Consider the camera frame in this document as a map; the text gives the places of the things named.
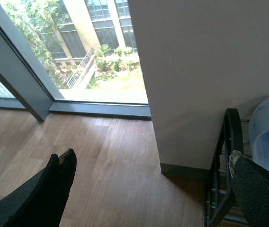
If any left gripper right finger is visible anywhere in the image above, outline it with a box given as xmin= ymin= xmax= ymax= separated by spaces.
xmin=228 ymin=150 xmax=269 ymax=227

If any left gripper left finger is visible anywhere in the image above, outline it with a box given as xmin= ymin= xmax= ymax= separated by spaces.
xmin=0 ymin=148 xmax=77 ymax=227

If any black metal shoe rack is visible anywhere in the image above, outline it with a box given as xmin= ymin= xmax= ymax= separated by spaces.
xmin=203 ymin=108 xmax=252 ymax=227

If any grey window frame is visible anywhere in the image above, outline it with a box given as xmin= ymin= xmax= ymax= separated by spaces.
xmin=0 ymin=5 xmax=151 ymax=122

